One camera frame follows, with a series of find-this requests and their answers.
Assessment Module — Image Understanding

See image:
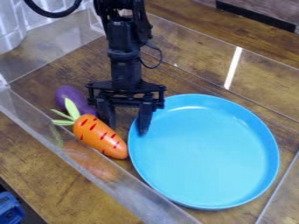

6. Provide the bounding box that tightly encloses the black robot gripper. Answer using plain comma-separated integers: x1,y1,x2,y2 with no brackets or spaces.
84,49,169,136

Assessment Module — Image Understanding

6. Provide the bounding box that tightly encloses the orange toy carrot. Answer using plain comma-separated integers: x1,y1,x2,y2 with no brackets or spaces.
51,98,129,159

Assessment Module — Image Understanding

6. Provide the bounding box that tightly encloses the purple toy eggplant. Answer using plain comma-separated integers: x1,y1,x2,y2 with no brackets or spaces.
55,85,98,116

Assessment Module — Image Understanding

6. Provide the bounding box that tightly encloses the blue plastic plate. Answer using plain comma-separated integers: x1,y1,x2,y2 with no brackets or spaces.
129,94,281,210

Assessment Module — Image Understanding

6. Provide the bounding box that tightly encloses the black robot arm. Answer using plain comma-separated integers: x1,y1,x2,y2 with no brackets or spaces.
87,0,166,135

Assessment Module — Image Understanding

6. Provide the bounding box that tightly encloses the white patterned curtain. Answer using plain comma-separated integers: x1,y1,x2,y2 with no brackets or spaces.
0,0,103,54

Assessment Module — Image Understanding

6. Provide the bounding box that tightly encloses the blue object at corner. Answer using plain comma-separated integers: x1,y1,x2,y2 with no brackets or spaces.
0,192,24,224

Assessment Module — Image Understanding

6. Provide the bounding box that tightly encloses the clear acrylic enclosure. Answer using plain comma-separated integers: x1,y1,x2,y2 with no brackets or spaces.
0,0,299,224

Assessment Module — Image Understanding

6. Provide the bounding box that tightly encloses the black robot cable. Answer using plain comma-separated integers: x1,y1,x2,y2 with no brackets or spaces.
23,0,165,70

